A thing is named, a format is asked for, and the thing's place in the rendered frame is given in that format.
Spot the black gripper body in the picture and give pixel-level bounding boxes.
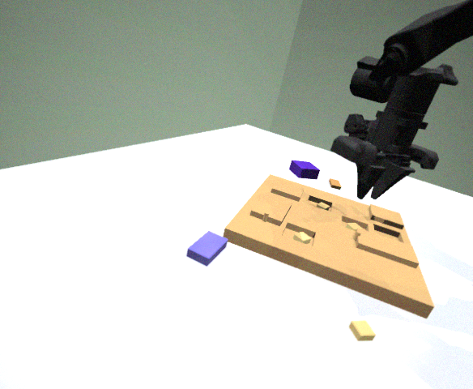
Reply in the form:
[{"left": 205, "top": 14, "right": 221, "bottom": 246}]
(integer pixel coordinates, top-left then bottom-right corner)
[{"left": 330, "top": 105, "right": 439, "bottom": 170}]

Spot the small orange block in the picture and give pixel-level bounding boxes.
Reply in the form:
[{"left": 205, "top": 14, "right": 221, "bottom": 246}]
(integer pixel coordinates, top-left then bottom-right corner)
[{"left": 329, "top": 178, "right": 341, "bottom": 190}]

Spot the tan puzzle board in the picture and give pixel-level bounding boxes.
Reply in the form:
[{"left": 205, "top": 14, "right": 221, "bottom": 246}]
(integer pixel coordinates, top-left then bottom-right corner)
[{"left": 223, "top": 174, "right": 434, "bottom": 319}]

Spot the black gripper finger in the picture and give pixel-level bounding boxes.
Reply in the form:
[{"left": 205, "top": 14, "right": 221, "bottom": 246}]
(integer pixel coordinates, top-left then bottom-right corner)
[
  {"left": 356, "top": 164, "right": 386, "bottom": 199},
  {"left": 371, "top": 159, "right": 416, "bottom": 199}
]

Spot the pale yellow cube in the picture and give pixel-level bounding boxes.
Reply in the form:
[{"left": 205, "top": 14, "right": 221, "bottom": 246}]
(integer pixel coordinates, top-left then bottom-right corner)
[
  {"left": 345, "top": 223, "right": 362, "bottom": 231},
  {"left": 316, "top": 203, "right": 330, "bottom": 211},
  {"left": 293, "top": 232, "right": 311, "bottom": 244},
  {"left": 349, "top": 320, "right": 376, "bottom": 342}
]

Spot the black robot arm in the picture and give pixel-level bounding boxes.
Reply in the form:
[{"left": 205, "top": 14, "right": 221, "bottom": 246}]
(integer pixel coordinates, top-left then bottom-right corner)
[{"left": 344, "top": 0, "right": 473, "bottom": 143}]

